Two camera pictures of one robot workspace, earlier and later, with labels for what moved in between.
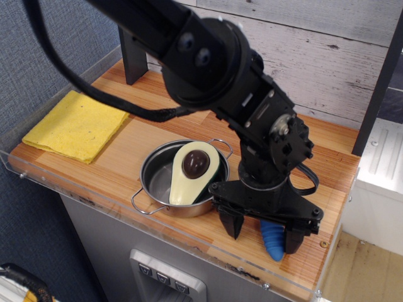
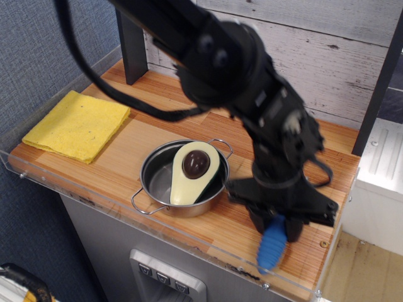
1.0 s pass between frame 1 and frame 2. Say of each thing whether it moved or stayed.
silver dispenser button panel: stayed
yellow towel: stayed
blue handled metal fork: moved
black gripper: moved
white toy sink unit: stayed
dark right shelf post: stayed
